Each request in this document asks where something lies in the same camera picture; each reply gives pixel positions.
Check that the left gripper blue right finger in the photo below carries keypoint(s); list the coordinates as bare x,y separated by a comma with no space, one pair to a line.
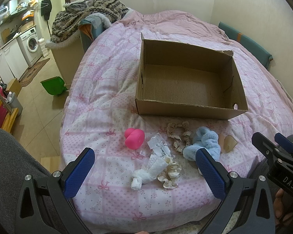
213,172

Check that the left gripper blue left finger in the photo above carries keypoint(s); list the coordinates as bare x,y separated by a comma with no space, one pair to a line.
76,172

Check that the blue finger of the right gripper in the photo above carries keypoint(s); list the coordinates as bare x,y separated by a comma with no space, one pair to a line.
268,149
285,143

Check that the light blue fluffy sock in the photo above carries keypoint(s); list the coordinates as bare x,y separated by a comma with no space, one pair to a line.
203,138

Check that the pink rubber toy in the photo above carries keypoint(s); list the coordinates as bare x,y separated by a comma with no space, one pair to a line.
134,138

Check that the white sock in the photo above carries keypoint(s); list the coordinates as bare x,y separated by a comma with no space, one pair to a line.
149,172

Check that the person's right hand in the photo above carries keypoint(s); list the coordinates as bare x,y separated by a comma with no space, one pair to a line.
279,207

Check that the cream ruffled scrunchie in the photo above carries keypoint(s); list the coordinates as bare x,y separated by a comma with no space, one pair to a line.
170,175

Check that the beige lace scrunchie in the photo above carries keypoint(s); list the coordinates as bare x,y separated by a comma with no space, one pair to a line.
180,134

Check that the green plastic dustpan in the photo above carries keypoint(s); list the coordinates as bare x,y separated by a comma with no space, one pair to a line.
54,86

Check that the wooden stair railing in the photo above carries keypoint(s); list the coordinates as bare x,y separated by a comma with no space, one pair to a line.
7,113

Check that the teal headboard cushion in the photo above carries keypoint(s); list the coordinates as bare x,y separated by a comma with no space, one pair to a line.
263,56

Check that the grey trash bin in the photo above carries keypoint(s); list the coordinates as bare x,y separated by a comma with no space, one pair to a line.
13,102

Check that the brown door mat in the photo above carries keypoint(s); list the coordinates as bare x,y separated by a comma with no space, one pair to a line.
30,73

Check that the open brown cardboard box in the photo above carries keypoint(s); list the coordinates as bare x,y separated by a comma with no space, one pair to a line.
183,80

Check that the white kitchen cabinet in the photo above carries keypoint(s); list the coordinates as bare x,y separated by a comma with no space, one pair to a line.
12,62

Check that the white washing machine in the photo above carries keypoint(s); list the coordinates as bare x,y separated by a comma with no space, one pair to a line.
28,43

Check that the patterned knit blanket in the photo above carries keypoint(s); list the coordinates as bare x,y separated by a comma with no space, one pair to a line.
66,22

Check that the black hanging garment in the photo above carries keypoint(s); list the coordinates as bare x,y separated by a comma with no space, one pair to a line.
46,8

